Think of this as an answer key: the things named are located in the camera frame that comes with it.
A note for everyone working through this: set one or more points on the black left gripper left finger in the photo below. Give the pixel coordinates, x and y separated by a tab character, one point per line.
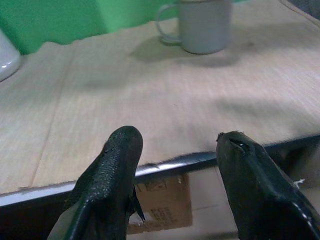
110	180

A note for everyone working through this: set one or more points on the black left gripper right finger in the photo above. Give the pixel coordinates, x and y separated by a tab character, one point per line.
260	185

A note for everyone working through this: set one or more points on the brown cardboard box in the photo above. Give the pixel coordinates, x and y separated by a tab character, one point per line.
162	207

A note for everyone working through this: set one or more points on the beige woven table cloth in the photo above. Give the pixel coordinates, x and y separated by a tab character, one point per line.
160	100

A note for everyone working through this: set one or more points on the white ceramic bowl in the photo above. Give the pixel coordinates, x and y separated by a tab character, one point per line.
7	60

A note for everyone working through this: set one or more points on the green cloth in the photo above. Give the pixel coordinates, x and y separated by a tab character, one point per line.
62	20

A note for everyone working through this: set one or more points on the grey metal mug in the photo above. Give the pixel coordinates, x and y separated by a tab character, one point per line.
200	26

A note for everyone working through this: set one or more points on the black metal table frame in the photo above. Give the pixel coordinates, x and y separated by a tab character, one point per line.
175	167

